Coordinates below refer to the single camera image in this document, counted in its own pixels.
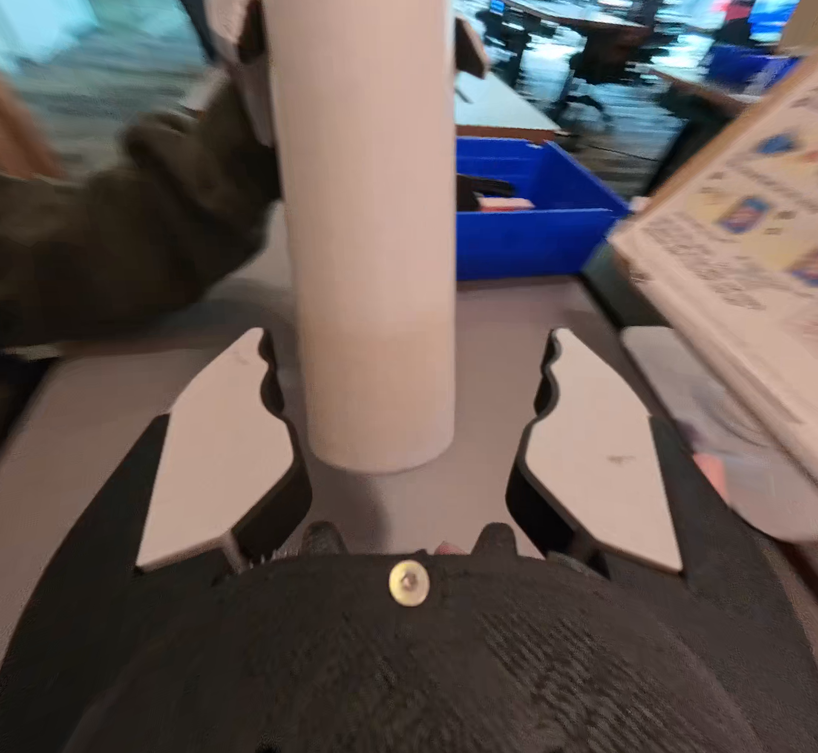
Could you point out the white cylinder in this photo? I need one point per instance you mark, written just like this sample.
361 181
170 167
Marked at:
364 190

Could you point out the printed instruction board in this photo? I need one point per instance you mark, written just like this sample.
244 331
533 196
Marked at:
735 241

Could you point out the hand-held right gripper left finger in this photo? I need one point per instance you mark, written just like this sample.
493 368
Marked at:
217 446

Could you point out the person's left forearm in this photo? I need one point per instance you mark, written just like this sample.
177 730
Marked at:
128 241

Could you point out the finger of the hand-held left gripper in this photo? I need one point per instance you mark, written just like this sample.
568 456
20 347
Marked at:
470 47
227 18

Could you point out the white oblong box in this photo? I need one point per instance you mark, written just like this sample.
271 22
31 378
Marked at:
511 204

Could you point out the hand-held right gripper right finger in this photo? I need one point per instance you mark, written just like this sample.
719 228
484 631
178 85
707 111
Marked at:
601 459

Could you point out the black marker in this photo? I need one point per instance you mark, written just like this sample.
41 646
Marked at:
482 190

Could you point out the blue plastic bin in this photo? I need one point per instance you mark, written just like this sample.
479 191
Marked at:
524 248
748 66

